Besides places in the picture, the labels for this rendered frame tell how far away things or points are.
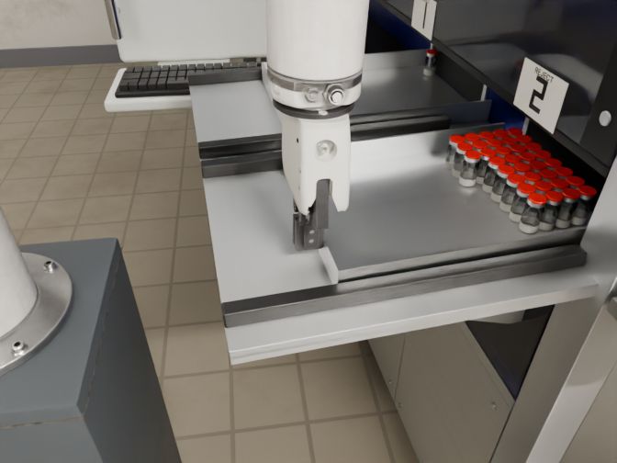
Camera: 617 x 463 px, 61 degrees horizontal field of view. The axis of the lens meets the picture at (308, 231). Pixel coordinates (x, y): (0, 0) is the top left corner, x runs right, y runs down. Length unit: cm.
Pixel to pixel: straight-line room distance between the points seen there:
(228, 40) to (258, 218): 80
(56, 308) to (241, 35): 94
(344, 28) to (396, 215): 30
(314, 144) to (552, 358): 44
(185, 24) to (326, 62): 97
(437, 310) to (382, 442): 96
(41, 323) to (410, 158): 53
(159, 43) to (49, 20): 260
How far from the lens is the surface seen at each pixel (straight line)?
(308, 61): 44
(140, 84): 123
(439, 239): 64
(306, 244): 56
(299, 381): 158
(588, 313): 67
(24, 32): 405
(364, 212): 67
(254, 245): 62
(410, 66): 114
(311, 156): 46
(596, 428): 90
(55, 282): 65
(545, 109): 68
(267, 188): 72
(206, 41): 140
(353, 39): 44
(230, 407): 154
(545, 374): 77
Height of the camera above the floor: 127
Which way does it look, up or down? 38 degrees down
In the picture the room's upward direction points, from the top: straight up
